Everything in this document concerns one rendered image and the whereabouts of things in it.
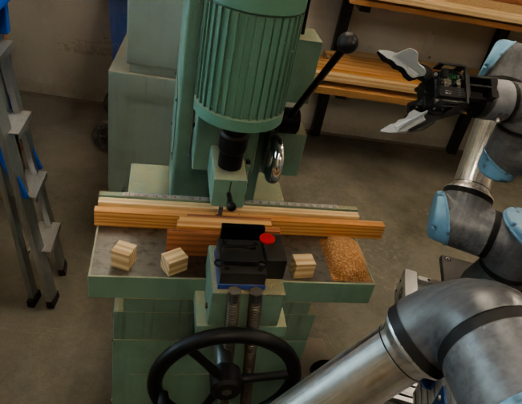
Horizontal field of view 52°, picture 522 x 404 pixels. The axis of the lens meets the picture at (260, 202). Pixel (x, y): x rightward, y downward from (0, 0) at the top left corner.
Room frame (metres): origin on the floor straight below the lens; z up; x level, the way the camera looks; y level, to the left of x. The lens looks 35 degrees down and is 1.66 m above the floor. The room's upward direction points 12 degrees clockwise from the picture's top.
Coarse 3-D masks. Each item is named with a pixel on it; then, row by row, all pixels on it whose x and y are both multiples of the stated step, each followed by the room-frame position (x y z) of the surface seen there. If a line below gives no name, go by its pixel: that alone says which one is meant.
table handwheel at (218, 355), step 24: (192, 336) 0.60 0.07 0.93; (216, 336) 0.60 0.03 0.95; (240, 336) 0.61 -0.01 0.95; (264, 336) 0.63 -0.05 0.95; (168, 360) 0.58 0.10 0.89; (216, 360) 0.65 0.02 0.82; (288, 360) 0.63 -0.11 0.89; (216, 384) 0.59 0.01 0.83; (240, 384) 0.61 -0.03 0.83; (288, 384) 0.64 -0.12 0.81
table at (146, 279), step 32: (96, 256) 0.78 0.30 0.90; (160, 256) 0.82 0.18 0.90; (192, 256) 0.84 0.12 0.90; (288, 256) 0.90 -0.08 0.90; (320, 256) 0.93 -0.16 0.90; (96, 288) 0.73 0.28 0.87; (128, 288) 0.74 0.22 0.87; (160, 288) 0.76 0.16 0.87; (192, 288) 0.77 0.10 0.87; (288, 288) 0.82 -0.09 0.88; (320, 288) 0.84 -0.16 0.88; (352, 288) 0.86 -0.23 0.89
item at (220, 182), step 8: (216, 152) 0.99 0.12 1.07; (208, 160) 1.01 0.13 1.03; (216, 160) 0.96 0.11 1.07; (208, 168) 1.00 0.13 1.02; (216, 168) 0.93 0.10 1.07; (208, 176) 0.98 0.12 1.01; (216, 176) 0.90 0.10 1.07; (224, 176) 0.91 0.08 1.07; (232, 176) 0.91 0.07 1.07; (240, 176) 0.92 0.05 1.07; (208, 184) 0.96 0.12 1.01; (216, 184) 0.89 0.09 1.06; (224, 184) 0.90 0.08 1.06; (232, 184) 0.90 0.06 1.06; (240, 184) 0.90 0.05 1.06; (216, 192) 0.89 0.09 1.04; (224, 192) 0.90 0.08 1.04; (232, 192) 0.90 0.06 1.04; (240, 192) 0.91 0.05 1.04; (216, 200) 0.89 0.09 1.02; (224, 200) 0.90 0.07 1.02; (240, 200) 0.91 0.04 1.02
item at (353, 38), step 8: (344, 32) 0.87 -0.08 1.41; (352, 32) 0.87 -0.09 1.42; (344, 40) 0.85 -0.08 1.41; (352, 40) 0.86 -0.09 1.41; (344, 48) 0.85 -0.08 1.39; (352, 48) 0.85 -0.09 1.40; (336, 56) 0.89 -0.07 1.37; (328, 64) 0.92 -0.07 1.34; (320, 72) 0.95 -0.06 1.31; (328, 72) 0.93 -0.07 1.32; (320, 80) 0.95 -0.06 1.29; (312, 88) 0.98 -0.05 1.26; (304, 96) 1.01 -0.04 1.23; (296, 104) 1.05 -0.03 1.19; (288, 112) 1.10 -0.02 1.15; (296, 112) 1.07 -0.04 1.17; (288, 120) 1.09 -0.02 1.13; (296, 120) 1.10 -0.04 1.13; (280, 128) 1.09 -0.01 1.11; (288, 128) 1.09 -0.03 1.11; (296, 128) 1.09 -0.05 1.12
